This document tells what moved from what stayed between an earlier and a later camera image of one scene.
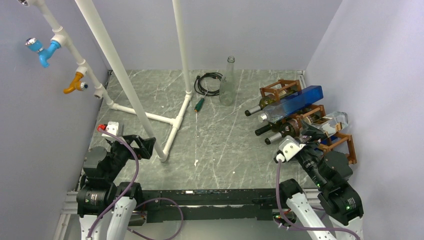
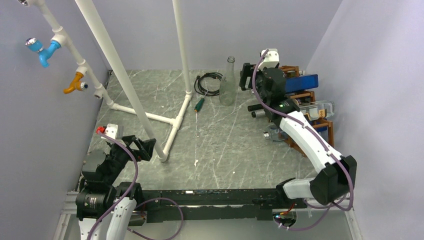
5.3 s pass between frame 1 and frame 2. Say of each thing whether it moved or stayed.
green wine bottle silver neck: moved
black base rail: stayed
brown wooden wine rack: moved
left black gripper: stayed
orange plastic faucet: stayed
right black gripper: moved
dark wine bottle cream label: moved
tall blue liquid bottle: moved
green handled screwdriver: stayed
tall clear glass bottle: stayed
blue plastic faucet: stayed
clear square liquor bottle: moved
